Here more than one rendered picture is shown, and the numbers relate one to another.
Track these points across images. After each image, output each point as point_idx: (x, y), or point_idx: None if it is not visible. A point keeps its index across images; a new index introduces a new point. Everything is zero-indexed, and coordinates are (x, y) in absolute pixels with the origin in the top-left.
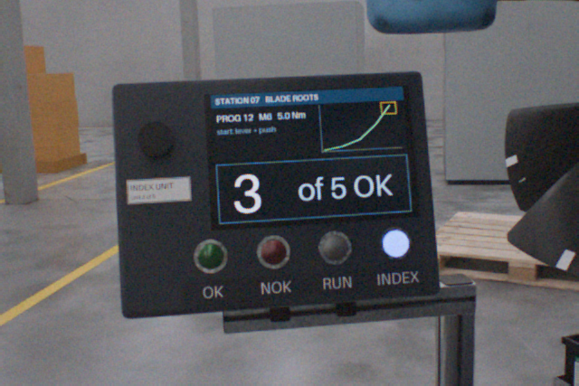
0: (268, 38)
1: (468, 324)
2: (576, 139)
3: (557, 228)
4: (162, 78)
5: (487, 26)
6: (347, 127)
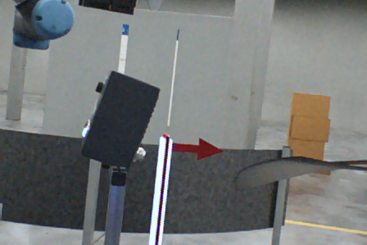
0: None
1: (110, 189)
2: None
3: None
4: None
5: (20, 46)
6: (102, 88)
